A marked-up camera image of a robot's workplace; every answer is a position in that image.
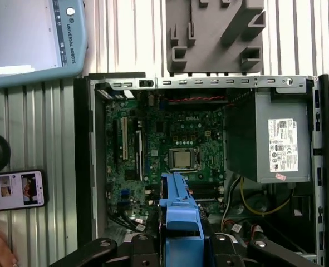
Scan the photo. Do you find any grey parts rack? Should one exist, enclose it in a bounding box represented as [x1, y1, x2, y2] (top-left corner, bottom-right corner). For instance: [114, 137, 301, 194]
[166, 0, 267, 76]

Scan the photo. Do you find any hard disk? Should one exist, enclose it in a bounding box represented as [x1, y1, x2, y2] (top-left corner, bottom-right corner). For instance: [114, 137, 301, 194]
[157, 171, 211, 267]

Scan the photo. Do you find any pale blue teach pendant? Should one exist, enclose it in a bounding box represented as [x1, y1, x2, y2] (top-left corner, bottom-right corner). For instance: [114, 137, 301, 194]
[0, 0, 88, 90]

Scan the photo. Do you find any silver CPU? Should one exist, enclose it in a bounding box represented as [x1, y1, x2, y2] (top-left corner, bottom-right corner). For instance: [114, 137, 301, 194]
[173, 149, 195, 169]

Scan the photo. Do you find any smartphone with lit screen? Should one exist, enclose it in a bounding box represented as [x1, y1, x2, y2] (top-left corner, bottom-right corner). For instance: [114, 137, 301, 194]
[0, 170, 48, 214]

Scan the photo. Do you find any black expansion slot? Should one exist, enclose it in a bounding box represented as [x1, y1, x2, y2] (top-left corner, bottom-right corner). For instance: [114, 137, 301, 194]
[135, 130, 143, 181]
[112, 119, 119, 165]

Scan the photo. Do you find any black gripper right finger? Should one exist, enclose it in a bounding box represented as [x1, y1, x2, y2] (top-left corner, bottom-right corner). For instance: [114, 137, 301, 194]
[208, 233, 320, 267]

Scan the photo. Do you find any black cable bundle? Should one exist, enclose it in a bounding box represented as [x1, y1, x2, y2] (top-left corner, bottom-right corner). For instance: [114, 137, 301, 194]
[107, 207, 151, 234]

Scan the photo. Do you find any yellow wire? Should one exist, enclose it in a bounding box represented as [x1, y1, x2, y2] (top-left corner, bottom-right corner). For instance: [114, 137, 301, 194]
[239, 176, 294, 216]

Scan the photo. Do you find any black RAM slot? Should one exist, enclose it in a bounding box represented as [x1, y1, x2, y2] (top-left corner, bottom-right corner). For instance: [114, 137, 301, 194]
[190, 185, 223, 194]
[193, 196, 223, 202]

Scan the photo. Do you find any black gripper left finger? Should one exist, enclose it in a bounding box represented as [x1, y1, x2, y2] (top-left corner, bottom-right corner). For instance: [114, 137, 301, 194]
[49, 234, 162, 267]

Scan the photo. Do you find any grey power supply unit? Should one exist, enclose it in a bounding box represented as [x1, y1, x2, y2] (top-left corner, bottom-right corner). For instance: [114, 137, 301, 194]
[224, 89, 313, 184]

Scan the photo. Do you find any CPU socket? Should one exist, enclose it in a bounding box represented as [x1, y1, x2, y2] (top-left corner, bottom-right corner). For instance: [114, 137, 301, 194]
[166, 146, 203, 172]

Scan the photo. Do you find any thin red twisted wire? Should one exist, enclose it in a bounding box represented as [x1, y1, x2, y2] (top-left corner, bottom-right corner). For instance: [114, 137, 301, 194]
[166, 95, 236, 108]

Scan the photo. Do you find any black open PC case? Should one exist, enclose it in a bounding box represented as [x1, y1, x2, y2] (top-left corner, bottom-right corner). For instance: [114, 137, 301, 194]
[73, 72, 329, 267]

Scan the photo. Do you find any green motherboard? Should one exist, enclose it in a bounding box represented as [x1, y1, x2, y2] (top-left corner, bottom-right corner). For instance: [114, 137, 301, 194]
[105, 97, 227, 226]

